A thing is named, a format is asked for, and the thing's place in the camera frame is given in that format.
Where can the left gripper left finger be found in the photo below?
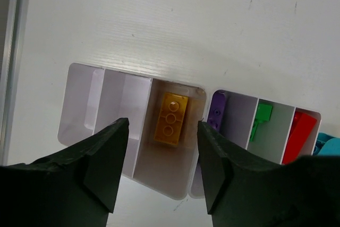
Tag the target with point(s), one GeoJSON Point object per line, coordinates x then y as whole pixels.
{"type": "Point", "coordinates": [76, 186]}

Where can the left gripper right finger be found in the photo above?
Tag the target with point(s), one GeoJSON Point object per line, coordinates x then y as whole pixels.
{"type": "Point", "coordinates": [243, 189]}

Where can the purple lego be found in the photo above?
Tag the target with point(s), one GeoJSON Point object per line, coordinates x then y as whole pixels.
{"type": "Point", "coordinates": [216, 111]}

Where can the green square lego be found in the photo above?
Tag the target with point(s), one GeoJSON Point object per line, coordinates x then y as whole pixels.
{"type": "Point", "coordinates": [262, 115]}

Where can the red lego brick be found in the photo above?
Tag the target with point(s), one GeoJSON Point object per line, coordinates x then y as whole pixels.
{"type": "Point", "coordinates": [301, 128]}

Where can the teal rounded lego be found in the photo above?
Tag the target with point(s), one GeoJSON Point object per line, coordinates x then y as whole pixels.
{"type": "Point", "coordinates": [326, 145]}

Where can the yellow lego brick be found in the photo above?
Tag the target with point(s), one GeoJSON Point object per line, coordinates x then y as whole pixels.
{"type": "Point", "coordinates": [170, 119]}

